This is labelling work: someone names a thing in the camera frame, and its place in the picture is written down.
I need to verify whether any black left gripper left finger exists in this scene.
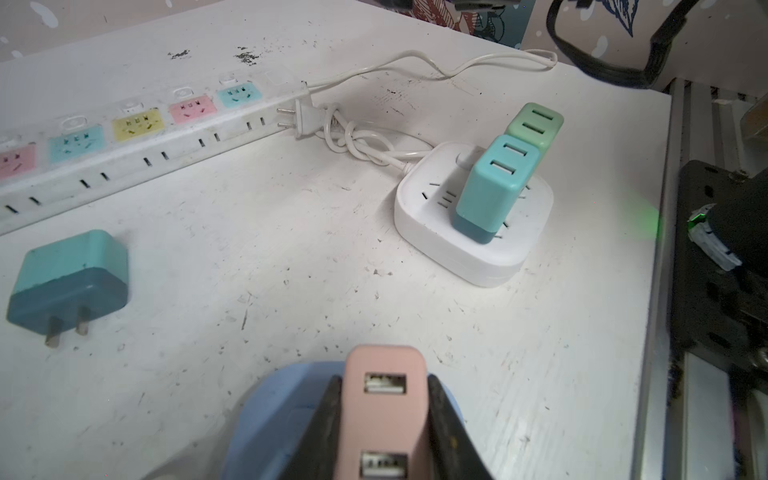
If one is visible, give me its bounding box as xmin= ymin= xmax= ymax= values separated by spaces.
xmin=279 ymin=375 xmax=342 ymax=480

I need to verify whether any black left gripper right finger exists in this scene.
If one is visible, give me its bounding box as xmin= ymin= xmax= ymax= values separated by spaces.
xmin=427 ymin=374 xmax=492 ymax=480

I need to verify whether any pink plug adapter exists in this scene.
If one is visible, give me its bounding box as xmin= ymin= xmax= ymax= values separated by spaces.
xmin=334 ymin=345 xmax=433 ymax=479

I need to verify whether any white square power socket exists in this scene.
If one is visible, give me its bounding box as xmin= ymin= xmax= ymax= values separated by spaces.
xmin=394 ymin=142 xmax=554 ymax=287

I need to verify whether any teal plug adapter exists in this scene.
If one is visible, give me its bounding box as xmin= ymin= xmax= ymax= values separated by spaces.
xmin=452 ymin=134 xmax=542 ymax=244
xmin=7 ymin=230 xmax=130 ymax=348

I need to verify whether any green plug adapter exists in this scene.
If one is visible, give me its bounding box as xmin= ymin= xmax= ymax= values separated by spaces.
xmin=506 ymin=102 xmax=564 ymax=156

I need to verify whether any white long power strip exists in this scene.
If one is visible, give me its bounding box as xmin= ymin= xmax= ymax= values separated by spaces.
xmin=1 ymin=70 xmax=309 ymax=234

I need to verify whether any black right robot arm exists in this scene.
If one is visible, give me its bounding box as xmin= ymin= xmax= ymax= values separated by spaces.
xmin=670 ymin=160 xmax=767 ymax=391

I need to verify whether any blue square power socket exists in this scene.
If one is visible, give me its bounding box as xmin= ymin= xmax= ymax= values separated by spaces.
xmin=222 ymin=360 xmax=463 ymax=479

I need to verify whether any white power cable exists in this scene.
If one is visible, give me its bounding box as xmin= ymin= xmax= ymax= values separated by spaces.
xmin=305 ymin=49 xmax=559 ymax=94

